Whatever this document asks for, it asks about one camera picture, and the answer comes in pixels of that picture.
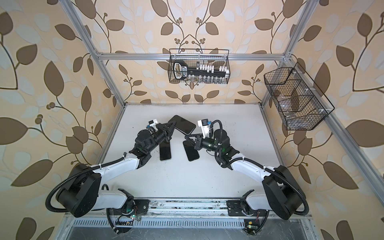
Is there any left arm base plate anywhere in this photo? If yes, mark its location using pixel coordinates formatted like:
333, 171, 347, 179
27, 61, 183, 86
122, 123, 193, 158
111, 199, 150, 216

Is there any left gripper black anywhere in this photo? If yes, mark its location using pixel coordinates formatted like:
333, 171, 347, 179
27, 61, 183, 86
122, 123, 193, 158
145, 119, 176, 155

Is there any right wire basket black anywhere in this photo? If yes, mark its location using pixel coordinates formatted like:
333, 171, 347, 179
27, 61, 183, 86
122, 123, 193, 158
264, 63, 335, 131

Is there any wire basket black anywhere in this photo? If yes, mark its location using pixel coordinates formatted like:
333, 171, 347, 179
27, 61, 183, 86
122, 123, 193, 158
264, 63, 335, 131
167, 48, 231, 85

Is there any phone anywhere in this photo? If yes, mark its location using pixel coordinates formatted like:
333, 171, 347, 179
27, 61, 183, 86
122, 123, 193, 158
159, 141, 172, 161
168, 115, 196, 135
183, 141, 200, 162

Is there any back wire basket black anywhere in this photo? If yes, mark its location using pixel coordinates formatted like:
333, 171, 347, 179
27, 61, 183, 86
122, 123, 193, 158
167, 48, 231, 85

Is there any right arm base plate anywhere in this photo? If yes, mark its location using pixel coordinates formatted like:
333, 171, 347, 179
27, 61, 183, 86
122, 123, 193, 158
226, 200, 267, 218

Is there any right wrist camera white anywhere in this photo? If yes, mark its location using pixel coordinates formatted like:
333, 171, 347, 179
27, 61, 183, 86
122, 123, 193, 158
198, 119, 212, 139

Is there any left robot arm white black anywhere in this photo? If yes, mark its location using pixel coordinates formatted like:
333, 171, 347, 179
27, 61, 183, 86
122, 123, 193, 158
45, 121, 176, 218

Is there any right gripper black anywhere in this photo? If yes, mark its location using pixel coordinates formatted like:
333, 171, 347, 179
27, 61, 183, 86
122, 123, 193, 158
186, 133, 223, 155

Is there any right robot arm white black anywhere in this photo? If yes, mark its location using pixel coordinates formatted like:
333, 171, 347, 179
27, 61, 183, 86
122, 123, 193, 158
185, 134, 310, 220

